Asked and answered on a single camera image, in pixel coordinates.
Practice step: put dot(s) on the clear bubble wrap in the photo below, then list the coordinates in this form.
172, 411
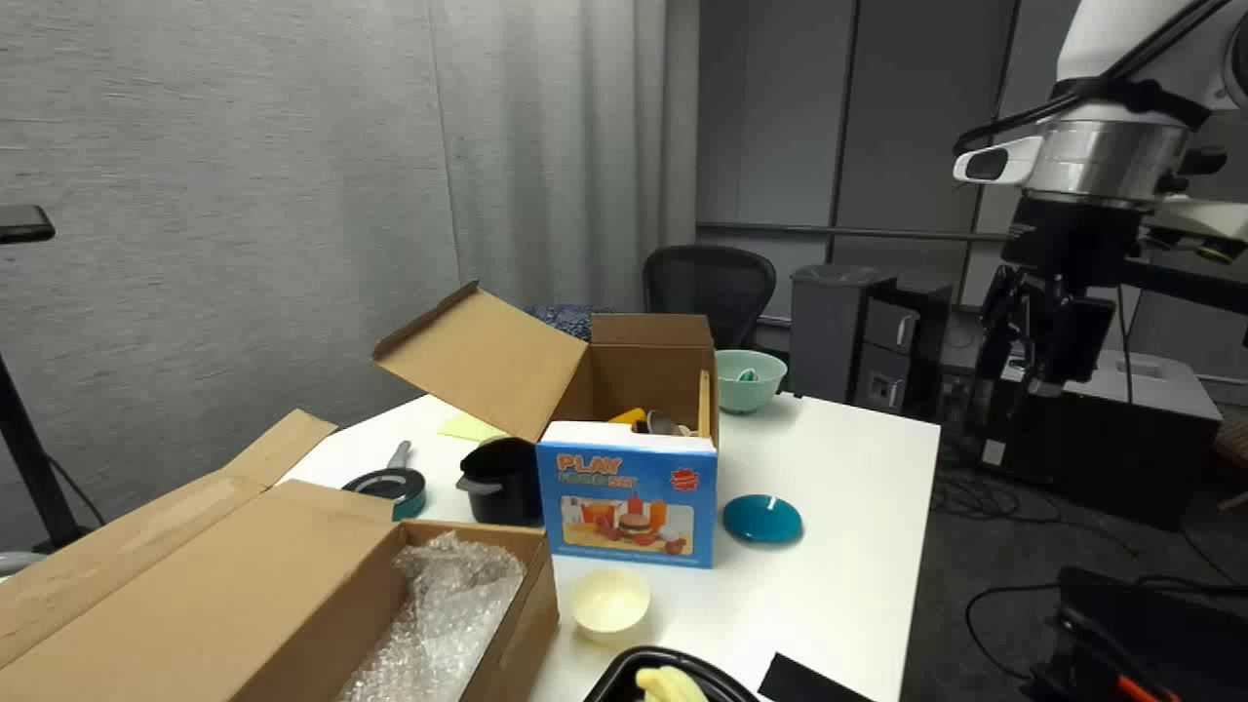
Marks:
444, 612

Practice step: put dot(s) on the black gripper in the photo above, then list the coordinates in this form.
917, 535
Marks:
1073, 240

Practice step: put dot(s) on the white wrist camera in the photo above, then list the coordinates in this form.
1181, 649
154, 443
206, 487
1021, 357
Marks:
996, 159

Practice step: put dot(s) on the small gray stick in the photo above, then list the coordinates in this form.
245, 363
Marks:
401, 454

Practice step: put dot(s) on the small black flat object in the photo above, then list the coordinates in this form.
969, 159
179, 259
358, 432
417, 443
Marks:
804, 686

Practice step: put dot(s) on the yellow toy banana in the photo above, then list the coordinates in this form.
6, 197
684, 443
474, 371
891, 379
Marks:
669, 686

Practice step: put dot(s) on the small cream bowl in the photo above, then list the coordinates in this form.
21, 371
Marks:
609, 608

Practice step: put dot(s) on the plain brown cardboard box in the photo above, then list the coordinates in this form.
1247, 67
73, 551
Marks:
197, 570

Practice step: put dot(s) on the white pleated curtain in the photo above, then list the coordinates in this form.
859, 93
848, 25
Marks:
558, 144

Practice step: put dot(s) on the gray cabinet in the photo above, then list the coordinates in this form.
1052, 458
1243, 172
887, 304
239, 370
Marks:
824, 332

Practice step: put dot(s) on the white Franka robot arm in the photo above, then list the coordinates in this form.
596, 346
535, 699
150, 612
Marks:
1145, 54

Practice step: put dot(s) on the yellow sticky note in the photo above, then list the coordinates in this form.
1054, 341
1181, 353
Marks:
471, 426

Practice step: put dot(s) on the black mesh office chair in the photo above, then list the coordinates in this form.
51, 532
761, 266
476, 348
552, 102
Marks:
708, 285

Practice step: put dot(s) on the blue speckled cushion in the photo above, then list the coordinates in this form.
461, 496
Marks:
562, 322

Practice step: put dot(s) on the black plastic tray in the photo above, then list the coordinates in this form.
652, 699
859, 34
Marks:
606, 688

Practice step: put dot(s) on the light teal bowl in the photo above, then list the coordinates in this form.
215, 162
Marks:
749, 378

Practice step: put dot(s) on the dark gray toy piece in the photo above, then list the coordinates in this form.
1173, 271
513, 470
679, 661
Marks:
671, 423

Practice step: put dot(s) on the yellow orange toy food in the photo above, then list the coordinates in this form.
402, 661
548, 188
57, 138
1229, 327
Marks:
629, 417

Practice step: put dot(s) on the black bag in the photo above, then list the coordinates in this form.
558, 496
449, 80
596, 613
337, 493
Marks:
1156, 626

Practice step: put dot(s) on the black computer tower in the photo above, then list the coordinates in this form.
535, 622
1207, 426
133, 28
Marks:
903, 353

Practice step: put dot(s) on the dark teal round object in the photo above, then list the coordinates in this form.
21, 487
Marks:
402, 493

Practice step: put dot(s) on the play food set cardboard box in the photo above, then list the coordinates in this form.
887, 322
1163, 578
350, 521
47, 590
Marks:
626, 493

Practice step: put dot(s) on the black cup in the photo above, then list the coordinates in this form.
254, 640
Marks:
510, 487

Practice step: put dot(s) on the black equipment case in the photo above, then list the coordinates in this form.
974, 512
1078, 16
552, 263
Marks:
1107, 454

